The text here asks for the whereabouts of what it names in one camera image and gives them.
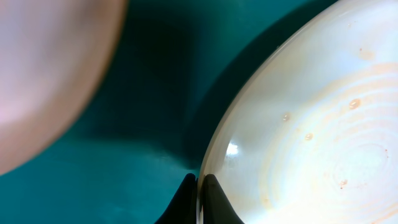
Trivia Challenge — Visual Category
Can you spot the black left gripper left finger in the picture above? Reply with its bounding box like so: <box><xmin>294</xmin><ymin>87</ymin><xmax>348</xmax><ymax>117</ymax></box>
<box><xmin>155</xmin><ymin>173</ymin><xmax>197</xmax><ymax>224</ymax></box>

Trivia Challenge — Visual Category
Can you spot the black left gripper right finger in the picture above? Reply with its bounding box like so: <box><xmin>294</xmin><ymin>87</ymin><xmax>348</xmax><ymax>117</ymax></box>
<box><xmin>201</xmin><ymin>174</ymin><xmax>244</xmax><ymax>224</ymax></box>

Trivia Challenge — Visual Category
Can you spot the white plate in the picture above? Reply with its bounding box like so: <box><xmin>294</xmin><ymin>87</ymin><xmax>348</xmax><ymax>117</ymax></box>
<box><xmin>198</xmin><ymin>0</ymin><xmax>397</xmax><ymax>224</ymax></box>

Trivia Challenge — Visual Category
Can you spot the teal plastic tray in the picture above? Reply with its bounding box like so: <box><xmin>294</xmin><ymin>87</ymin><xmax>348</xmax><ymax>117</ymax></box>
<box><xmin>1</xmin><ymin>0</ymin><xmax>330</xmax><ymax>223</ymax></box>

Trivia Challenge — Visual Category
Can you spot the pink plate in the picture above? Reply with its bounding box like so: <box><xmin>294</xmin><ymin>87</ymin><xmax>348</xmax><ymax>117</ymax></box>
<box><xmin>1</xmin><ymin>0</ymin><xmax>128</xmax><ymax>174</ymax></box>

